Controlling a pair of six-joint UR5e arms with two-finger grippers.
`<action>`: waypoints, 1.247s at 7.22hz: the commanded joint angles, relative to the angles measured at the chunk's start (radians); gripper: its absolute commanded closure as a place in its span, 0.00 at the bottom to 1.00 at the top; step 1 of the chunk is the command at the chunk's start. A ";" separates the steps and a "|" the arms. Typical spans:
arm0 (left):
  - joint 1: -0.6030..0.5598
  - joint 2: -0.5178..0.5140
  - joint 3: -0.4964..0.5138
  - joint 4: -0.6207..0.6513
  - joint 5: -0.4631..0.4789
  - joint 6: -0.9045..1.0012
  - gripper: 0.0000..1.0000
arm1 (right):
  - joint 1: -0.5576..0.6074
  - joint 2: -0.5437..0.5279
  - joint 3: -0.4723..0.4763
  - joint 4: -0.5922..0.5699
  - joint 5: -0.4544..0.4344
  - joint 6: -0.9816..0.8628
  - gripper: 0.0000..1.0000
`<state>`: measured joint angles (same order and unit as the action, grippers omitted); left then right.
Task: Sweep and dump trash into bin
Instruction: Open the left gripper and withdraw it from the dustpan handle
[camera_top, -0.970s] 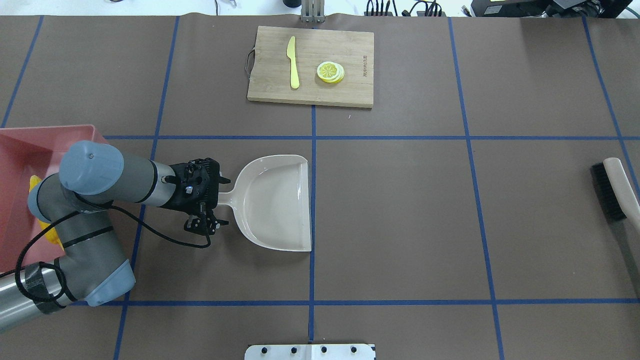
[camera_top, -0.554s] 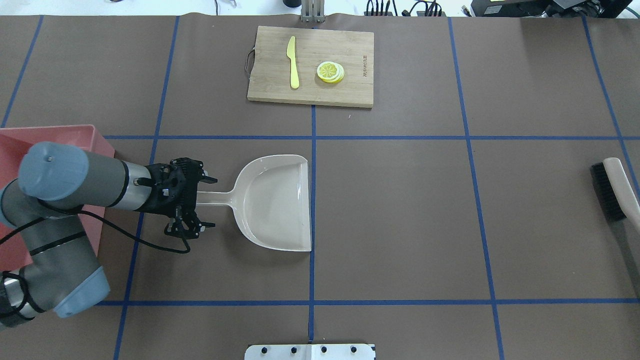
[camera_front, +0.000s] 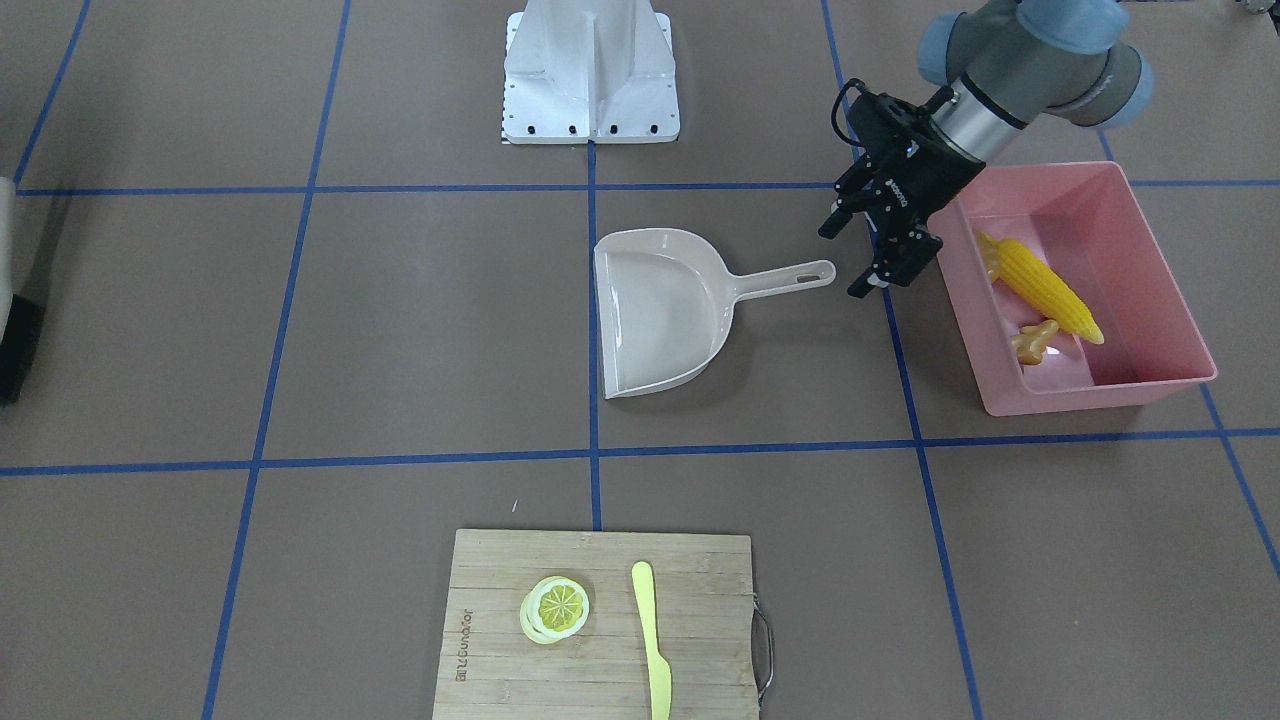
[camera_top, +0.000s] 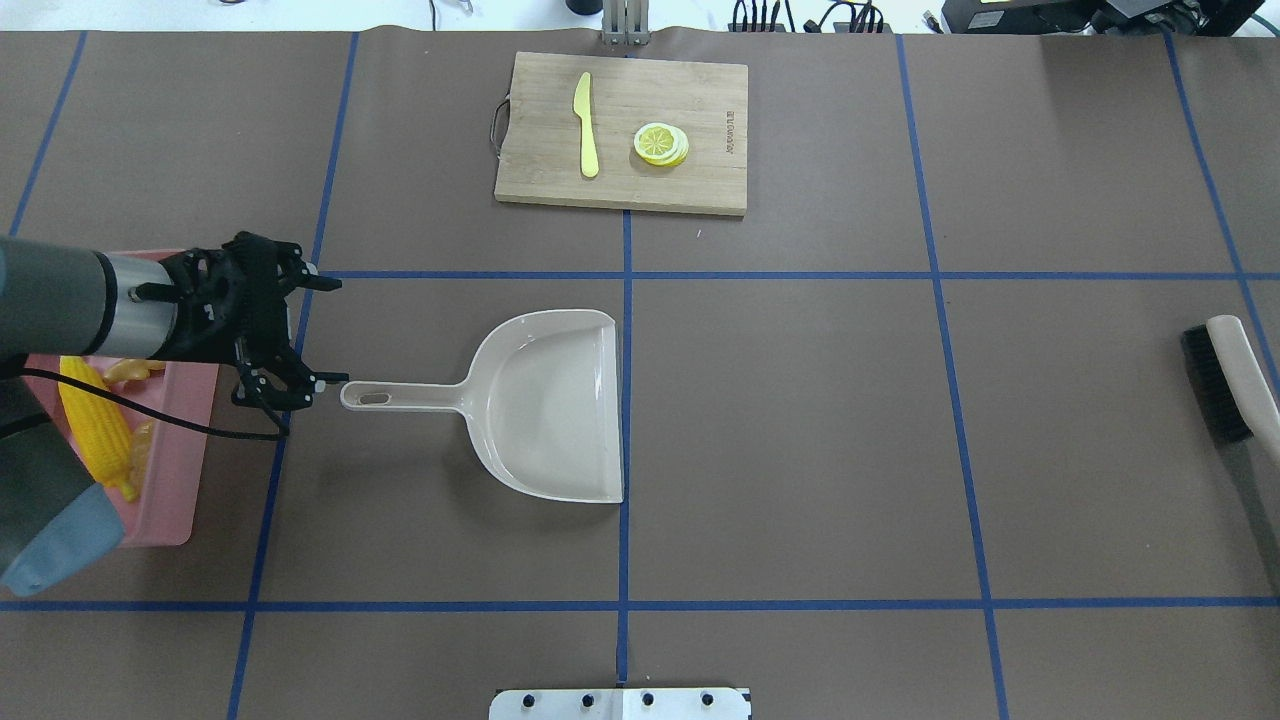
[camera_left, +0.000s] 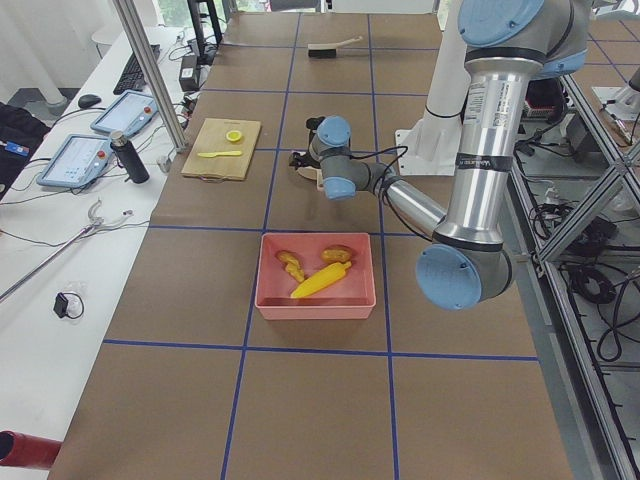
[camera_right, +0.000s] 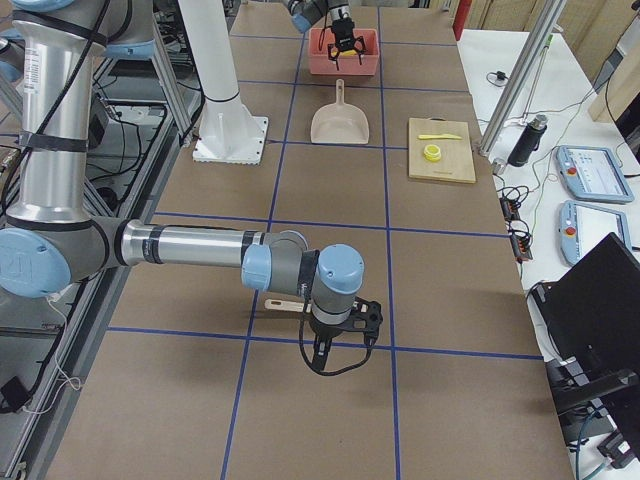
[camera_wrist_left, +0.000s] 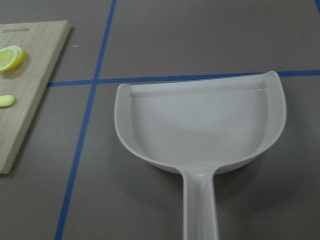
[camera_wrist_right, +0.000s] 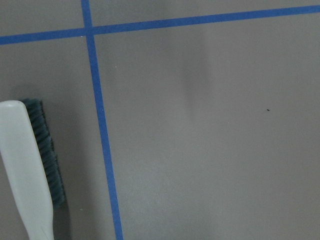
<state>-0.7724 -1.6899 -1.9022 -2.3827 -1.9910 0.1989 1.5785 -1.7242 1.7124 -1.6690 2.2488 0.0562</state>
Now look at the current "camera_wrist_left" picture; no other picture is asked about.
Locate wooden cutting board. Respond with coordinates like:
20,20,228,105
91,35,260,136
0,20,72,174

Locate yellow plastic knife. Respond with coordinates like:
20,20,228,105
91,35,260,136
0,94,16,108

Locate yellow lemon slices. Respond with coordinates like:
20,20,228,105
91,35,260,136
0,45,27,72

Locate beige plastic dustpan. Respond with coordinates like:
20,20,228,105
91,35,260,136
114,71,287,240

